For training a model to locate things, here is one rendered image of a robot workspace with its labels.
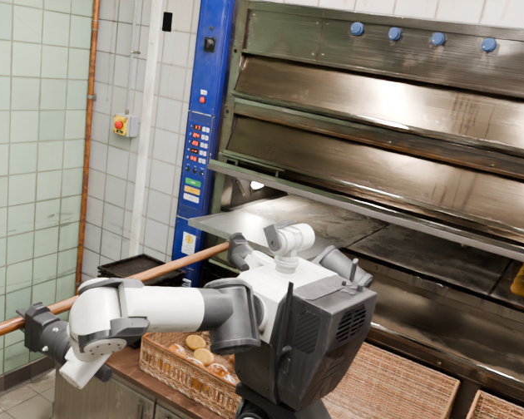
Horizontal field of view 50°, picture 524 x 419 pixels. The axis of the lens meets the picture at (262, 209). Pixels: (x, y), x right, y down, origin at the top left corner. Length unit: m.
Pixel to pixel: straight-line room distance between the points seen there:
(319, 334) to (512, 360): 1.11
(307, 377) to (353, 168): 1.11
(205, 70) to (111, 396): 1.45
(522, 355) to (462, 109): 0.89
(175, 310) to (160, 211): 1.72
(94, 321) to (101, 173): 2.03
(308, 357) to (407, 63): 1.24
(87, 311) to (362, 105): 1.42
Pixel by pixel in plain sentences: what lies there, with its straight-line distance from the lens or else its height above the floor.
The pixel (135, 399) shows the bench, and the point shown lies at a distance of 2.45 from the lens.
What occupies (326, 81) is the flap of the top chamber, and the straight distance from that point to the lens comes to 2.28.
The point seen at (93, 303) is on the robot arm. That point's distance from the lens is 1.10.
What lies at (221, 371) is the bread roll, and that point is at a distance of 2.38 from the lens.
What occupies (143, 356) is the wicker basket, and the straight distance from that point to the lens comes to 2.43.
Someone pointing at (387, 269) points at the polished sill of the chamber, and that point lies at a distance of 2.24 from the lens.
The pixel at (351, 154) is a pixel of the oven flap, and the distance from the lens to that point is 2.24.
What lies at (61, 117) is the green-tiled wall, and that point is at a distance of 2.99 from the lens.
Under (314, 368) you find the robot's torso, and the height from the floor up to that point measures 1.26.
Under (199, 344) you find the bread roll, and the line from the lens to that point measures 2.55.
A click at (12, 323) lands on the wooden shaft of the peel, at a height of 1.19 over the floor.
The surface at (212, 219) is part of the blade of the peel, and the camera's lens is 2.43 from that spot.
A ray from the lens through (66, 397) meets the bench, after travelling 2.79.
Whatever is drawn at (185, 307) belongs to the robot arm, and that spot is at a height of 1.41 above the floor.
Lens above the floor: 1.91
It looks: 16 degrees down
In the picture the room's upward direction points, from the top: 9 degrees clockwise
